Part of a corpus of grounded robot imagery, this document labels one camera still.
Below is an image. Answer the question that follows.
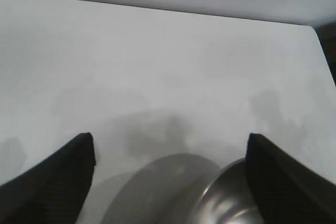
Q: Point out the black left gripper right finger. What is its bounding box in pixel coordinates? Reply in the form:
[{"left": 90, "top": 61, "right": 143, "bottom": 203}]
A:
[{"left": 245, "top": 132, "right": 336, "bottom": 224}]

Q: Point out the stainless steel mixing bowl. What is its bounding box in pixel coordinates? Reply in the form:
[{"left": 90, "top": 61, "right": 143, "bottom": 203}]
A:
[{"left": 101, "top": 152, "right": 265, "bottom": 224}]

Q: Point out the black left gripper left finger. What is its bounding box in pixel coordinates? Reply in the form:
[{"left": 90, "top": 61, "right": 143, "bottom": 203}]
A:
[{"left": 0, "top": 132, "right": 97, "bottom": 224}]

